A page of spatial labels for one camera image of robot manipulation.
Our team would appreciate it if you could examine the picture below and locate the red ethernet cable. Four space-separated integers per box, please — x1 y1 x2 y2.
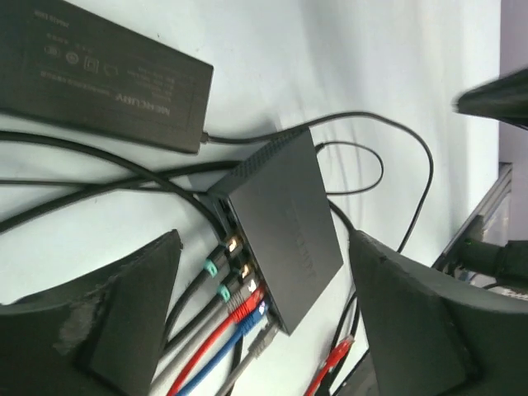
167 288 356 396

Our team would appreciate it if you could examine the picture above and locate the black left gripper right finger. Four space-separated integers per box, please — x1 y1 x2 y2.
349 231 527 395

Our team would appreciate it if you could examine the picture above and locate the thin black power cable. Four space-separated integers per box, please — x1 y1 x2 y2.
204 111 435 255

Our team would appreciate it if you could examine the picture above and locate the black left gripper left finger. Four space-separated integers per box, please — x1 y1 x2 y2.
1 230 182 395

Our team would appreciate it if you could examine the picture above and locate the black cable teal boot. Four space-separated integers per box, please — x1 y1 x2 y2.
162 235 243 355

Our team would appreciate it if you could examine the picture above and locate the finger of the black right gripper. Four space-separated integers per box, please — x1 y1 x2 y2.
455 68 528 130

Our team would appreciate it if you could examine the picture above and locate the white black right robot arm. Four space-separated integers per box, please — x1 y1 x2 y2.
456 68 527 289

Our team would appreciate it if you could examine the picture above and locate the aluminium front frame rail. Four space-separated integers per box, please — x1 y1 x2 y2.
432 163 513 271

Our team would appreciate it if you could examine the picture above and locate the blue ethernet cable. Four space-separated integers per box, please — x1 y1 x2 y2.
181 300 269 396

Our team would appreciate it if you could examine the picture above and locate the black looped cable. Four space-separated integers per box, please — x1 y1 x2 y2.
0 130 232 248

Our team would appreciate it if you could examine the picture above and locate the black power adapter brick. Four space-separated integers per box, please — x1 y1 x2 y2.
1 1 214 153

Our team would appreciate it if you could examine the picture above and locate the black network switch box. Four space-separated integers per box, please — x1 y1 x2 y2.
207 130 343 335

